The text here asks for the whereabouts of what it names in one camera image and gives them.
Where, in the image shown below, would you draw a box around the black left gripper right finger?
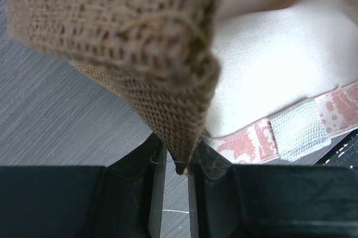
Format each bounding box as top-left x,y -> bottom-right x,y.
188,142 -> 357,237

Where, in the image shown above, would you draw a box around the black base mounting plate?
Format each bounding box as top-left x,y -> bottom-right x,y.
316,130 -> 358,170

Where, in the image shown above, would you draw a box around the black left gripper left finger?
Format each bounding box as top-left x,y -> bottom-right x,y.
1,134 -> 167,237

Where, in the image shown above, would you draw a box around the canvas tote bag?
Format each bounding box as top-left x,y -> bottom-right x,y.
7,0 -> 357,174

